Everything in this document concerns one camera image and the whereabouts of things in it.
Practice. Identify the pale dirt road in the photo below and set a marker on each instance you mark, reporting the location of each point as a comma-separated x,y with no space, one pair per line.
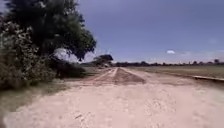
120,103

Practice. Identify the pale kerb strip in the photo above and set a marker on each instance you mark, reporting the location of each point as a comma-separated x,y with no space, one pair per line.
208,78

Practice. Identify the large dark green tree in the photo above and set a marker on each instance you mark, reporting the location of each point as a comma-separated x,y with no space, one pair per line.
53,23

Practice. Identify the green field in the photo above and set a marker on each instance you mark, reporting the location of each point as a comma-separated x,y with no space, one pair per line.
186,70

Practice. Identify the grass verge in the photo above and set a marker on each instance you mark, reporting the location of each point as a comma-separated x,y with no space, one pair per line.
23,95

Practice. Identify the small distant tree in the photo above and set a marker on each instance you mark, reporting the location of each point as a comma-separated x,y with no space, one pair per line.
102,59

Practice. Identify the distant row of trees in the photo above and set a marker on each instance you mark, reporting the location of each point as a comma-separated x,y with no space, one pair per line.
166,63

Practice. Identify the green bushes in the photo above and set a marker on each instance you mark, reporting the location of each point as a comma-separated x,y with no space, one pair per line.
20,60

